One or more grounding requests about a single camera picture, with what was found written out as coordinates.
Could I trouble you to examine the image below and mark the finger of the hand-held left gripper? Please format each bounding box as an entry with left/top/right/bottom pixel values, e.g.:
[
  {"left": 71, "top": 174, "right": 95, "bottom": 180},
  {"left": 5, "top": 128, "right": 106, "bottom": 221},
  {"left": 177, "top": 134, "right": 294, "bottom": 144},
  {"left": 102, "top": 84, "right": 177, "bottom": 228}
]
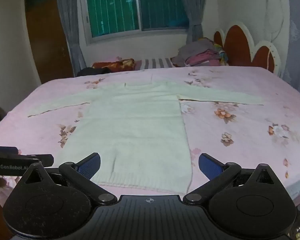
[
  {"left": 0, "top": 146, "right": 19, "bottom": 155},
  {"left": 27, "top": 154, "right": 54, "bottom": 167}
]

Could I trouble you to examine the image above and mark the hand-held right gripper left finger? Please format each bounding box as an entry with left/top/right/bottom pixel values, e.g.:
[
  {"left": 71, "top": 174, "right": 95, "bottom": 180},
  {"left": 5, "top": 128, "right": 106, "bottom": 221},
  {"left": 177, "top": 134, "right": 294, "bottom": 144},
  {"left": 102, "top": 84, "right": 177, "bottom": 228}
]
[{"left": 22, "top": 152, "right": 119, "bottom": 206}]

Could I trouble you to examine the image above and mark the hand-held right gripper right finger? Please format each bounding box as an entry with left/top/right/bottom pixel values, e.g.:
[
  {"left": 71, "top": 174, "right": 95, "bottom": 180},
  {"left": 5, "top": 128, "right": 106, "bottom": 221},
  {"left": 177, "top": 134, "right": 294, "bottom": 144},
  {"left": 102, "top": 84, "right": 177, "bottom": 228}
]
[{"left": 183, "top": 153, "right": 278, "bottom": 205}]

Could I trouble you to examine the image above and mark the white knit sweater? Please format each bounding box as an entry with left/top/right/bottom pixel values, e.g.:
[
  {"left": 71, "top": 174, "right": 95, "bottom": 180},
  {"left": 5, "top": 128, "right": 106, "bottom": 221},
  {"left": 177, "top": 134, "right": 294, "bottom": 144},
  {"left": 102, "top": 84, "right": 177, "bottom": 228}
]
[{"left": 27, "top": 81, "right": 264, "bottom": 193}]

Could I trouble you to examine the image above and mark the pile of folded clothes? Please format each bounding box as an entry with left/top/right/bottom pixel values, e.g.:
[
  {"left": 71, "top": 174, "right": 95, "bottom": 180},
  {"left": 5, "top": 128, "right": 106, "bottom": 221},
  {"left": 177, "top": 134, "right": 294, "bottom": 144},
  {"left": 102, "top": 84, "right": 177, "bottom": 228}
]
[{"left": 171, "top": 37, "right": 230, "bottom": 68}]

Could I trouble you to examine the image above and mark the bed with pink floral sheet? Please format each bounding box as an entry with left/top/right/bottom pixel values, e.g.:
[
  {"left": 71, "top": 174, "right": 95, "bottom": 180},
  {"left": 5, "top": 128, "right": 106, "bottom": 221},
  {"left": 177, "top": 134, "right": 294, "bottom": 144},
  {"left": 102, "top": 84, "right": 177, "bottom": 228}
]
[{"left": 0, "top": 66, "right": 300, "bottom": 207}]

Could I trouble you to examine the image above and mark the black cloth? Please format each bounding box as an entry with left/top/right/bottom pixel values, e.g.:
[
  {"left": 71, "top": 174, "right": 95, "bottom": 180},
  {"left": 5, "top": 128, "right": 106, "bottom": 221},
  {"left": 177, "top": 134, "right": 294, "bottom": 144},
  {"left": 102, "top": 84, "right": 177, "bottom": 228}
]
[{"left": 76, "top": 67, "right": 111, "bottom": 77}]

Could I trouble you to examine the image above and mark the red floral pillow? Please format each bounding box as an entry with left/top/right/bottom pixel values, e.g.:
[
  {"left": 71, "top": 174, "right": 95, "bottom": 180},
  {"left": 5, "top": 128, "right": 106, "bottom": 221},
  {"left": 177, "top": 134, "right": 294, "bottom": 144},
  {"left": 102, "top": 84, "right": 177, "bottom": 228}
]
[{"left": 91, "top": 58, "right": 136, "bottom": 72}]

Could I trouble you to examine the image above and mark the brown wooden door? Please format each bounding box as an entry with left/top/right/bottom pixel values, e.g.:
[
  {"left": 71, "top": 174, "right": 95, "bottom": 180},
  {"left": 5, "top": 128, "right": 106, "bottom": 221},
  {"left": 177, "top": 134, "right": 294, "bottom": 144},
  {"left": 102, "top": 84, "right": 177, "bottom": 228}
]
[{"left": 24, "top": 0, "right": 74, "bottom": 84}]

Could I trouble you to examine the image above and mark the grey striped pillow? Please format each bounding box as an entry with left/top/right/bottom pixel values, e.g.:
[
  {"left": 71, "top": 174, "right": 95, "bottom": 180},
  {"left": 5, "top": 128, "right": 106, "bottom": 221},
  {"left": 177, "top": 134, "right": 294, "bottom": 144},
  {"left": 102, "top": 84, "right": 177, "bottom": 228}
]
[{"left": 135, "top": 58, "right": 178, "bottom": 70}]

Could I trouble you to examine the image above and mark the red and white headboard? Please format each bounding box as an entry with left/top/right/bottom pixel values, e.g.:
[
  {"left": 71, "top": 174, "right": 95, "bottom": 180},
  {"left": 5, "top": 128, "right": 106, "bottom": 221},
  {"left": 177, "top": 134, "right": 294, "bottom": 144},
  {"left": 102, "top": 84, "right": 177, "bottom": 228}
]
[{"left": 213, "top": 21, "right": 283, "bottom": 77}]

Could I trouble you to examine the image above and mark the grey-blue curtain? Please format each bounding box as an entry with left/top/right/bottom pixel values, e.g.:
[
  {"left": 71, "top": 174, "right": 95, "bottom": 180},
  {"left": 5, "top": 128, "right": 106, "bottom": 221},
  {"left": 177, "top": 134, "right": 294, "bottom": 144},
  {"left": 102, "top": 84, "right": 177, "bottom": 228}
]
[
  {"left": 176, "top": 0, "right": 205, "bottom": 44},
  {"left": 54, "top": 0, "right": 87, "bottom": 77}
]

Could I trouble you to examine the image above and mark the blue patterned curtain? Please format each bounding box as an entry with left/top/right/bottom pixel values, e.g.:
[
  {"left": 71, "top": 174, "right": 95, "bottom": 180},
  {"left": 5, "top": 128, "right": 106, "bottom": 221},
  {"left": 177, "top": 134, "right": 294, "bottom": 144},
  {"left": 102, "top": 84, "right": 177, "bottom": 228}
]
[{"left": 282, "top": 0, "right": 300, "bottom": 98}]

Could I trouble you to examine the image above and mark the window with green glass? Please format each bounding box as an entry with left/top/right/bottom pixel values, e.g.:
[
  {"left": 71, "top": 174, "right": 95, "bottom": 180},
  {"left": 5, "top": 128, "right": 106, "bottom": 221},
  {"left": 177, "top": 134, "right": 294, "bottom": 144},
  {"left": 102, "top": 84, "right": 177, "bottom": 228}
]
[{"left": 81, "top": 0, "right": 191, "bottom": 46}]

